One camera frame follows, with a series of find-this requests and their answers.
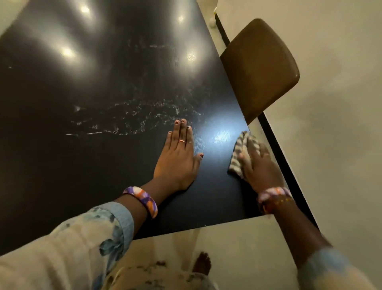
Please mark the brown chair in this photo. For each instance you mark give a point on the brown chair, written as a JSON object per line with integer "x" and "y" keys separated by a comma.
{"x": 259, "y": 68}

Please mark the person's floral cream garment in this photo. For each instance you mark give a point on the person's floral cream garment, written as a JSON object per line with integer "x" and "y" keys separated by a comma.
{"x": 155, "y": 279}

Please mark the white spray bottle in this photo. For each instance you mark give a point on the white spray bottle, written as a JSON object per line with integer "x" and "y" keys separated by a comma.
{"x": 212, "y": 22}

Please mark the person's right forearm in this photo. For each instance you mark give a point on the person's right forearm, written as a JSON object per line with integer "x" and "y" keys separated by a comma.
{"x": 307, "y": 245}

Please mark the person's left hand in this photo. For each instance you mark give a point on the person's left hand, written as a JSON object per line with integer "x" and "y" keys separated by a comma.
{"x": 176, "y": 164}

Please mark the orange purple bangle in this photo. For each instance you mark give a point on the orange purple bangle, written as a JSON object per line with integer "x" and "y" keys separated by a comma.
{"x": 143, "y": 197}

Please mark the striped cloth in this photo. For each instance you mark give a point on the striped cloth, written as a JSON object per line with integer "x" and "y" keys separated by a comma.
{"x": 235, "y": 162}

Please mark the person's right hand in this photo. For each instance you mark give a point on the person's right hand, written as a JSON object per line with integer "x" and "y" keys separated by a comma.
{"x": 262, "y": 173}

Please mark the black table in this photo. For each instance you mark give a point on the black table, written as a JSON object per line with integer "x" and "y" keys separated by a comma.
{"x": 89, "y": 164}

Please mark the person's right foot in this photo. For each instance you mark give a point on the person's right foot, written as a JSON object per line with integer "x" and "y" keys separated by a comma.
{"x": 202, "y": 264}

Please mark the white purple bangle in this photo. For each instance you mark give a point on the white purple bangle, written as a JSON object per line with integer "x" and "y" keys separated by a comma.
{"x": 273, "y": 191}

